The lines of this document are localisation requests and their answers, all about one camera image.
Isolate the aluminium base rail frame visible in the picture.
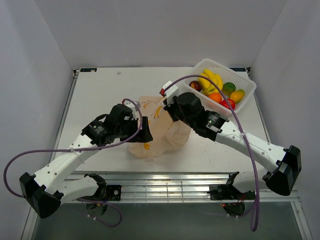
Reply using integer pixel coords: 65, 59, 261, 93
21, 66, 313, 240

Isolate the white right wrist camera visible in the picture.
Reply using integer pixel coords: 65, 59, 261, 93
159, 80, 180, 106

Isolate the yellow banana bunch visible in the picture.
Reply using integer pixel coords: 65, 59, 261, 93
197, 69, 223, 97

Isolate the banana print plastic bag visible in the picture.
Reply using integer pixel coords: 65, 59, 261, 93
128, 96, 191, 160

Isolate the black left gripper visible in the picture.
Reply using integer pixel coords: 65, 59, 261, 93
116, 116, 153, 143

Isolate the orange green mango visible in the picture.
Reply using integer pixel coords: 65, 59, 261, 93
229, 89, 245, 104

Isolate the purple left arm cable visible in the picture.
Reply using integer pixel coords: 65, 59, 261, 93
3, 97, 144, 228

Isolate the white plastic basket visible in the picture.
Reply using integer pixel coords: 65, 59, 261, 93
180, 58, 257, 117

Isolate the dark red apple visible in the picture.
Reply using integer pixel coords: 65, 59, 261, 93
189, 80, 202, 92

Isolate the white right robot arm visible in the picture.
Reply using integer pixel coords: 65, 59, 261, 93
163, 92, 302, 200

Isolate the green orange round fruit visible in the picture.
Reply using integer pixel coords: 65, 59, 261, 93
222, 82, 236, 96

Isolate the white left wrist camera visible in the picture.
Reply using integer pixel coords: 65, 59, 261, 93
122, 98, 141, 118

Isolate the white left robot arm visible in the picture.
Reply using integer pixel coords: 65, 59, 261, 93
19, 104, 153, 219

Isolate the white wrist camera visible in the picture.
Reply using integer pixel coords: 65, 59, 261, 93
122, 98, 141, 118
159, 80, 180, 106

